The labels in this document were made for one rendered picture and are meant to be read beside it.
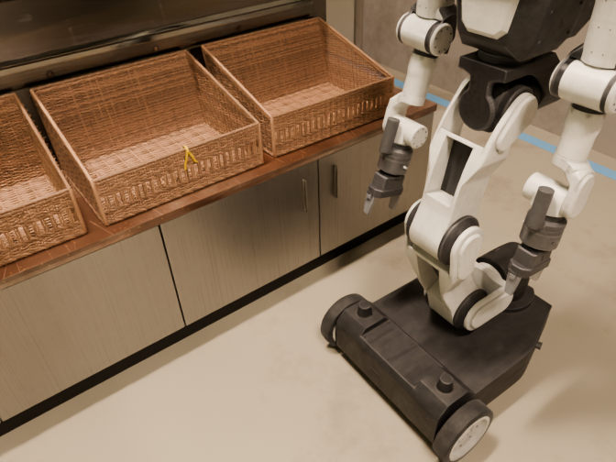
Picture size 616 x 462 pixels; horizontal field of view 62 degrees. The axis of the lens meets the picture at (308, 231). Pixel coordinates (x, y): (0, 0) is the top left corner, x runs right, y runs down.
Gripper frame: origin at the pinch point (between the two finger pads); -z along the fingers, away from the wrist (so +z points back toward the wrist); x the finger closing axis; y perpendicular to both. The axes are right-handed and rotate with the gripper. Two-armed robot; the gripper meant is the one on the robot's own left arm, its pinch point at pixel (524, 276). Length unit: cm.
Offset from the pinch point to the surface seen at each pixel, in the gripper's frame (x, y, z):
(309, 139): 3, -88, 3
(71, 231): 86, -86, -7
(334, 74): -36, -123, 12
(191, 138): 34, -118, -2
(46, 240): 92, -86, -8
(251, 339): 36, -69, -62
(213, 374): 55, -64, -64
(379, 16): -185, -252, 2
